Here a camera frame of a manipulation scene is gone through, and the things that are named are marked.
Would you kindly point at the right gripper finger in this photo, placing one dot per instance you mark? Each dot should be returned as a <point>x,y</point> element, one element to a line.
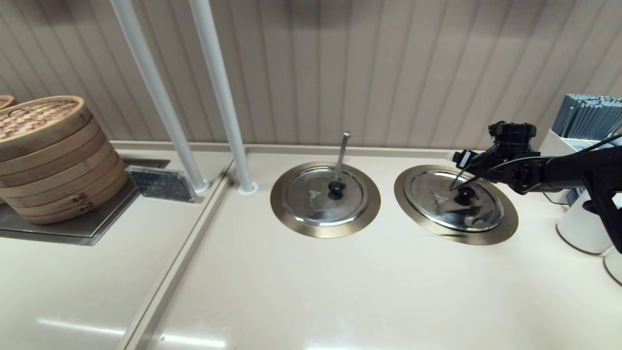
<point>461,158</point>

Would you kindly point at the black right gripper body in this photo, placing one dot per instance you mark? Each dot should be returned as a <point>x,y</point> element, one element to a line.
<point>510,141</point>

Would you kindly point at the steel hinged lid black knob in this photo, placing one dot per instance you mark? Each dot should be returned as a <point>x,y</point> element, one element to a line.
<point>311,209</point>
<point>437,209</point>

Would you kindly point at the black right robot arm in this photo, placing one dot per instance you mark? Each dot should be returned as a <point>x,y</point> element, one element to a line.
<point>578,170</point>

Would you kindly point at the white utensil caddy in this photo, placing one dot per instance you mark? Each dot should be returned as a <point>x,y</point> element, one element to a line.
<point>556,143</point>

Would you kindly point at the grey chopsticks bundle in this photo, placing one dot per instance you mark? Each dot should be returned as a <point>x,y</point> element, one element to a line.
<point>590,116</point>

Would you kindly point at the white ceramic jar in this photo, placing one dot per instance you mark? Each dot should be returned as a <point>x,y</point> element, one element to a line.
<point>614,267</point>
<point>580,228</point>

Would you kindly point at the white metal pole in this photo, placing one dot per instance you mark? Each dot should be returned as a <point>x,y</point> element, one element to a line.
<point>153,87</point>
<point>219,87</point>

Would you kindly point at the steel steamer tray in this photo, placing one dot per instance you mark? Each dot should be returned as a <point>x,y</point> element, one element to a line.
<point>73,234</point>

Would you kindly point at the stacked bamboo steamer baskets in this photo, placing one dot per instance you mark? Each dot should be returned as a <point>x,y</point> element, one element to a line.
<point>58,160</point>

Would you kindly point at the bamboo steamer basket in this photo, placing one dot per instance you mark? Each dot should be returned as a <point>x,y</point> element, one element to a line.
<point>5,101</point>

